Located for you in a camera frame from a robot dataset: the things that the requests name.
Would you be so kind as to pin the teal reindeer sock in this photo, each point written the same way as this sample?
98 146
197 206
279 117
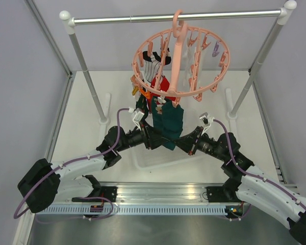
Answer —
160 120

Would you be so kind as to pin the green patterned sock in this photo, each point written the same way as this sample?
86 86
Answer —
141 104

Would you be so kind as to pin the metal clothes rack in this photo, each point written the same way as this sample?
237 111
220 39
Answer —
179 30

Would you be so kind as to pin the purple clothes peg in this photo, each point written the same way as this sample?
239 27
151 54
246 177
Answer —
215 50

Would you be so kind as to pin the black white striped sock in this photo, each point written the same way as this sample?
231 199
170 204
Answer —
152 65

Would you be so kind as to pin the white plastic basket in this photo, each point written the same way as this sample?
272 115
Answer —
145 159

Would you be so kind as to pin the red sock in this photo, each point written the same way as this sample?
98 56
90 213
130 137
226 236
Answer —
162 86

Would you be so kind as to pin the pink round clip hanger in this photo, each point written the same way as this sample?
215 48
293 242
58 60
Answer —
164 44

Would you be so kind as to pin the white slotted cable duct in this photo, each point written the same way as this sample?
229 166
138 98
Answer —
136 209

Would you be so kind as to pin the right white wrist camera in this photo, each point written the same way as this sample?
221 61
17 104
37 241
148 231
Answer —
207 120

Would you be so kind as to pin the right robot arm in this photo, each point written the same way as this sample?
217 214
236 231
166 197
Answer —
248 183

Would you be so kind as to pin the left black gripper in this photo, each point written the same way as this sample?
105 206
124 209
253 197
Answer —
151 139

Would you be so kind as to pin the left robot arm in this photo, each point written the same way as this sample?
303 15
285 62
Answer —
42 183

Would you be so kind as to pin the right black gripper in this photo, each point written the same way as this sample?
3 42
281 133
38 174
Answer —
187 142

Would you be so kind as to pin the teal sock front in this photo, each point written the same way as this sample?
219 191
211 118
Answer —
172 123

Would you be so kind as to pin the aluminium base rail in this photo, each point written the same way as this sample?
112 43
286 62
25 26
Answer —
140 193

